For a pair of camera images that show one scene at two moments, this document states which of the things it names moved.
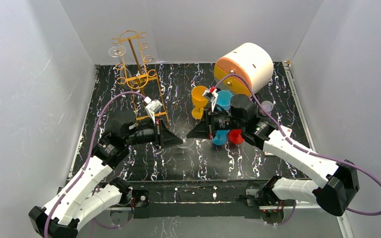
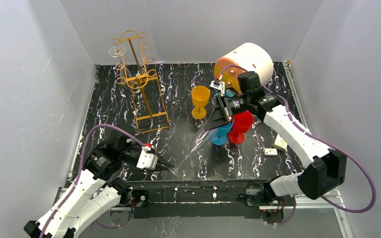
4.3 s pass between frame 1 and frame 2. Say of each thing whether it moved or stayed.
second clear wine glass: stayed
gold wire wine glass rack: stayed
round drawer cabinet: stayed
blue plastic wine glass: stayed
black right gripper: moved
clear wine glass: moved
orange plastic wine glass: stayed
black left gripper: moved
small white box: stayed
